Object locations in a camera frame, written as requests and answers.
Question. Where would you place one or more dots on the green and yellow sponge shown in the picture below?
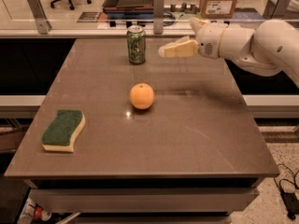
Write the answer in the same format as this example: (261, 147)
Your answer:
(63, 131)

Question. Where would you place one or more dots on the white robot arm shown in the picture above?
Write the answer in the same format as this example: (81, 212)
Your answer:
(264, 51)

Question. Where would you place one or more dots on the right metal glass bracket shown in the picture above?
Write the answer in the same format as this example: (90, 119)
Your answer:
(275, 10)

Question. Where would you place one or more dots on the cardboard box with label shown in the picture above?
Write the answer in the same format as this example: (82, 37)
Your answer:
(217, 9)

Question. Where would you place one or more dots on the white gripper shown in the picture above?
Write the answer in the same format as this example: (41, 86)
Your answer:
(207, 42)

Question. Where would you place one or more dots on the black power adapter with cable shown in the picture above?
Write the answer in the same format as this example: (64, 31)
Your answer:
(288, 187)

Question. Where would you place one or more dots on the green soda can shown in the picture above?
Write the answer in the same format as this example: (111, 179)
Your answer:
(136, 44)

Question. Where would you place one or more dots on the left metal glass bracket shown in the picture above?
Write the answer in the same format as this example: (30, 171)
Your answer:
(42, 24)

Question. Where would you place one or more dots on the bottles under table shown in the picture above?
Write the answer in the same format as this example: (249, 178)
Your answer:
(33, 212)

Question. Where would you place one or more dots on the metal glass bracket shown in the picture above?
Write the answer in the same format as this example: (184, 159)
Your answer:
(42, 24)
(158, 16)
(275, 10)

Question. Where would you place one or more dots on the middle metal glass bracket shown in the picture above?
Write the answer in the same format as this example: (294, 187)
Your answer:
(158, 16)

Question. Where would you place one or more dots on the orange fruit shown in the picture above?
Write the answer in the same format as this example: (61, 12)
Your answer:
(142, 96)

